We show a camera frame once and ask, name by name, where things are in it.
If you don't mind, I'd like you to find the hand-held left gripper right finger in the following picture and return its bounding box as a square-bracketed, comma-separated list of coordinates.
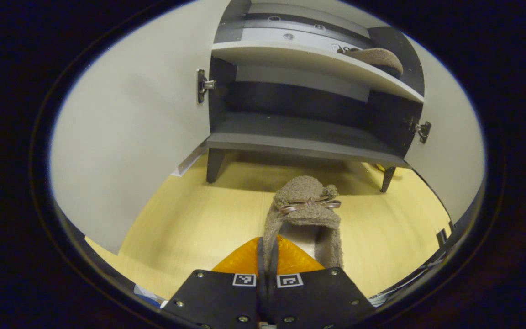
[268, 234, 377, 329]

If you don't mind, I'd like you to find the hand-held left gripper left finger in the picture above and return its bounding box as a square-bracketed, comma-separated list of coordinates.
[160, 235, 266, 329]

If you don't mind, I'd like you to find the brown fuzzy shoe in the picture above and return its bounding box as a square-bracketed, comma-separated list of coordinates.
[343, 47, 404, 79]
[262, 175, 343, 275]

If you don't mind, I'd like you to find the white shoe cabinet door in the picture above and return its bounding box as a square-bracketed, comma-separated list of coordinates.
[402, 34, 485, 224]
[51, 0, 231, 255]

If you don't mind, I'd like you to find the blue white packet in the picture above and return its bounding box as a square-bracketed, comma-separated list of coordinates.
[133, 283, 170, 309]

